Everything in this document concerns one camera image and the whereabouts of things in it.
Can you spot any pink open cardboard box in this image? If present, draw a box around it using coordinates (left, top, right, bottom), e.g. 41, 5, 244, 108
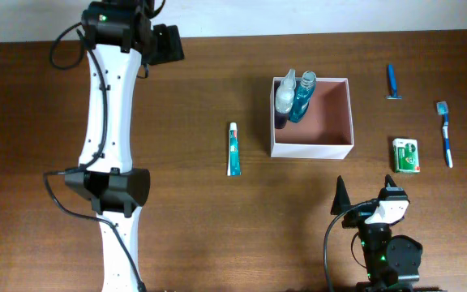
269, 77, 354, 160

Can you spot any blue white toothbrush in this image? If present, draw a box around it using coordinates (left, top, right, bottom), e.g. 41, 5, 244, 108
436, 101, 453, 168

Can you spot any green toothpaste tube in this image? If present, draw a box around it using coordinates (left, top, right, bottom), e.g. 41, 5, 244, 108
227, 122, 242, 176

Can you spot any blue mouthwash bottle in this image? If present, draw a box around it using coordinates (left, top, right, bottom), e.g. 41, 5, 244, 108
289, 71, 316, 123

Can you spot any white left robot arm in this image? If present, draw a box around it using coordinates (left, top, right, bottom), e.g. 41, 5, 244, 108
63, 0, 184, 291

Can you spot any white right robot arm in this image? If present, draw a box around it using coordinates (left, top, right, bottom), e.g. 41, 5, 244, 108
328, 175, 422, 291

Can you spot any green soap bar box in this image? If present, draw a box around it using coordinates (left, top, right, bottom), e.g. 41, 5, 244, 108
392, 138, 420, 174

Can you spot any purple foam soap dispenser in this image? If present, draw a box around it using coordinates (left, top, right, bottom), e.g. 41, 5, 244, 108
274, 69, 296, 129

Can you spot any blue disposable razor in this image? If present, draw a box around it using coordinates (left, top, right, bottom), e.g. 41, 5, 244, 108
385, 64, 402, 100

